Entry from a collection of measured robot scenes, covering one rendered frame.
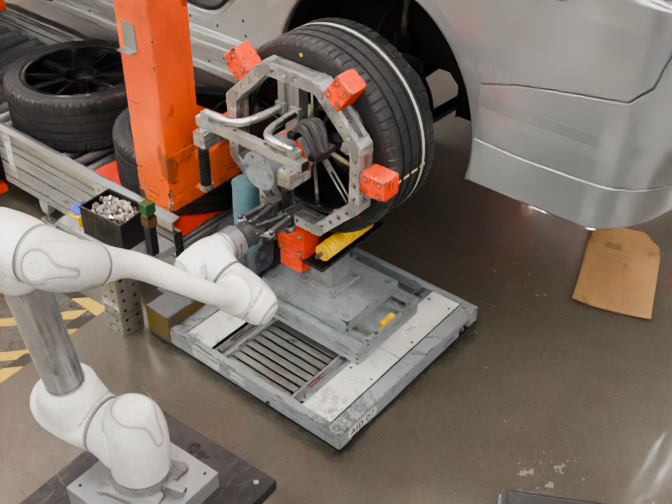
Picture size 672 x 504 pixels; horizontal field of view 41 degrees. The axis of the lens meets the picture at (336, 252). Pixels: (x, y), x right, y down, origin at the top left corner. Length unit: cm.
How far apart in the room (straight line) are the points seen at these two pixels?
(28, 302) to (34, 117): 202
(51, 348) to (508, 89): 144
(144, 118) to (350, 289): 94
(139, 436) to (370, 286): 126
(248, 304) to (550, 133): 101
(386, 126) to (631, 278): 156
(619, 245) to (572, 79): 155
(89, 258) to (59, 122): 211
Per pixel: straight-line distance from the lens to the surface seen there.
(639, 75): 250
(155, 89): 291
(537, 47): 260
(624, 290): 378
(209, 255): 235
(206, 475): 250
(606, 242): 401
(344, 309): 316
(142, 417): 229
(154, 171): 310
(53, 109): 398
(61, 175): 381
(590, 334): 354
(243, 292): 227
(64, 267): 188
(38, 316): 215
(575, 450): 312
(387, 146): 265
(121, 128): 371
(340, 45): 272
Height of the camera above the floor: 229
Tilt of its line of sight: 37 degrees down
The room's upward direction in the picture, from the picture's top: 1 degrees clockwise
